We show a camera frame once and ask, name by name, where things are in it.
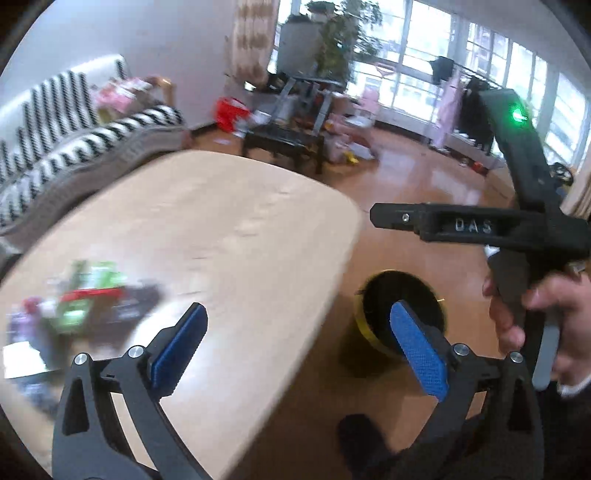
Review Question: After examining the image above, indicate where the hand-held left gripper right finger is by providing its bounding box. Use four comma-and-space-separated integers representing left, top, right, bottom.
389, 299, 546, 480

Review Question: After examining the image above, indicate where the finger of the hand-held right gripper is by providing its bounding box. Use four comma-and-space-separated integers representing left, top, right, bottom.
369, 202, 428, 237

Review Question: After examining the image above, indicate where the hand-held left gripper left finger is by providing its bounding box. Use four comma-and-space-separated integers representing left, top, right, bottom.
52, 302, 209, 480

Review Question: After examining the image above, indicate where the dark wrapper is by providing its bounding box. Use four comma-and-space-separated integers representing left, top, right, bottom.
90, 281, 164, 344

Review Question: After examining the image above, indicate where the yellow bin with black liner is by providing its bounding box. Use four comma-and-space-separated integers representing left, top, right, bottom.
341, 270, 446, 374

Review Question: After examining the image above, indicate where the green snack packet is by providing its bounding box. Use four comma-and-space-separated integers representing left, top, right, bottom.
58, 260, 129, 334

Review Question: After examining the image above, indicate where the person's right forearm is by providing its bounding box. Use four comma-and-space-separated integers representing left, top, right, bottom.
538, 376, 591, 480

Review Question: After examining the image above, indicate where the person's right hand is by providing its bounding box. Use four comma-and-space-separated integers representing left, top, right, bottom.
482, 272, 591, 393

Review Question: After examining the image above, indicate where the pink toy chair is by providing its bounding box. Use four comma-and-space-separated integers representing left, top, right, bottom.
359, 88, 385, 121

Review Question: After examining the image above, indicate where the pink hanging garment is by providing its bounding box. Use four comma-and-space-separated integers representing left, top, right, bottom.
433, 74, 463, 145

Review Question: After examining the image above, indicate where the black coffee table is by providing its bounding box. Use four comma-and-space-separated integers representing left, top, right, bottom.
241, 124, 327, 175

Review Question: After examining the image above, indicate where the white paper piece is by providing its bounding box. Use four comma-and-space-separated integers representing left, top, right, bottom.
2, 342, 49, 380

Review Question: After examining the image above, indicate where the large window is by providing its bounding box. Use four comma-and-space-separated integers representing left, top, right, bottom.
272, 0, 588, 178

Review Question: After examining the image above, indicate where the potted green plant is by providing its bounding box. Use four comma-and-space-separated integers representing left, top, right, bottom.
305, 0, 385, 86

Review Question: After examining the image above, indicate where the red plastic bag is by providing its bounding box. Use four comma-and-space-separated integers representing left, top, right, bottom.
213, 96, 253, 136

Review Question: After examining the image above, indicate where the beige patterned curtain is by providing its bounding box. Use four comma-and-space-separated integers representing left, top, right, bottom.
231, 0, 280, 89

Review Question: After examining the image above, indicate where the black white striped sofa cover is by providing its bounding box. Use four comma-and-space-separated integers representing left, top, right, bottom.
0, 53, 185, 232

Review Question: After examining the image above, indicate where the pink printed pillow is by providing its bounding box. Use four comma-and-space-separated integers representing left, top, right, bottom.
91, 76, 154, 125

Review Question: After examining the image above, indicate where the grey metal exercise frame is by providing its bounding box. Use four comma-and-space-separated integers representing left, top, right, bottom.
271, 73, 348, 139

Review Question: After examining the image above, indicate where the wooden sofa frame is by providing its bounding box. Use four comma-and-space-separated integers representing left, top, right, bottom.
150, 76, 192, 148

